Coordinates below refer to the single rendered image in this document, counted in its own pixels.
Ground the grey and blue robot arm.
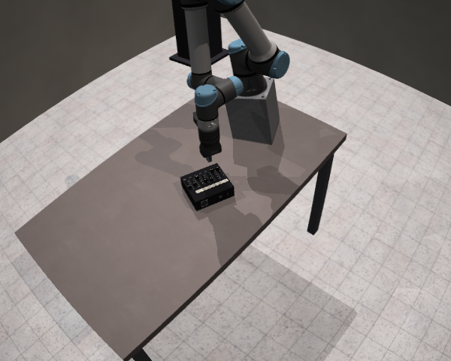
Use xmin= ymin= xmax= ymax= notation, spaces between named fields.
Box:
xmin=180 ymin=0 xmax=290 ymax=122

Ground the black lighting desk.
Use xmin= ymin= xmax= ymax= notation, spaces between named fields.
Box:
xmin=180 ymin=163 xmax=235 ymax=211

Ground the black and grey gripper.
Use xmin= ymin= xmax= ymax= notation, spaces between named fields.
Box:
xmin=193 ymin=112 xmax=222 ymax=162

